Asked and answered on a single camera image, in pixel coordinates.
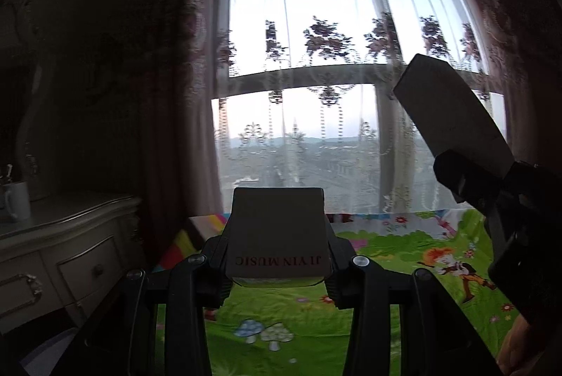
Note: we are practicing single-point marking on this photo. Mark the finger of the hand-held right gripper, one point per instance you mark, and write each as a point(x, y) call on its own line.
point(470, 183)

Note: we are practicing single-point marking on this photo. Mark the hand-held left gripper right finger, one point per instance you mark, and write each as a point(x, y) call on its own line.
point(340, 292)

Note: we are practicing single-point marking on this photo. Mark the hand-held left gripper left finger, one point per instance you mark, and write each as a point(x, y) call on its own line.
point(217, 288)

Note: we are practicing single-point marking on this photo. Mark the grey box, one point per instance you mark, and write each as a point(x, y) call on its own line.
point(452, 112)

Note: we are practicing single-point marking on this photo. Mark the white box with red lettering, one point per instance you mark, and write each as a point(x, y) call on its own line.
point(276, 227)

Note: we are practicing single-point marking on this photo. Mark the person's right hand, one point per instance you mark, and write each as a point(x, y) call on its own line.
point(513, 345)

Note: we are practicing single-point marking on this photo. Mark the colourful block quilt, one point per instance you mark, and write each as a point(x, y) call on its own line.
point(180, 246)

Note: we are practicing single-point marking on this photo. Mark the colourful striped pillow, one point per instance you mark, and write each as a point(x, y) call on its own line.
point(208, 227)

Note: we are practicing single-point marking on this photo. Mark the green cartoon printed bedsheet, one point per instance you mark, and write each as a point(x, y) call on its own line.
point(395, 244)

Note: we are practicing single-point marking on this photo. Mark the cream dresser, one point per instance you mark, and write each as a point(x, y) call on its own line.
point(66, 235)

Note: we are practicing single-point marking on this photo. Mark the pink curtain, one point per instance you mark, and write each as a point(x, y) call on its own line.
point(184, 95)
point(505, 7)

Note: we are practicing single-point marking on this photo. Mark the white mug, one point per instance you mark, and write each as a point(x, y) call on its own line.
point(17, 200)

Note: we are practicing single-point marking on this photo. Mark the white lace curtain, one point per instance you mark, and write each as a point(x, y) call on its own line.
point(329, 7)

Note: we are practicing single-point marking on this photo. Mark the window frame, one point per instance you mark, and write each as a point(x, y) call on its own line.
point(307, 77)

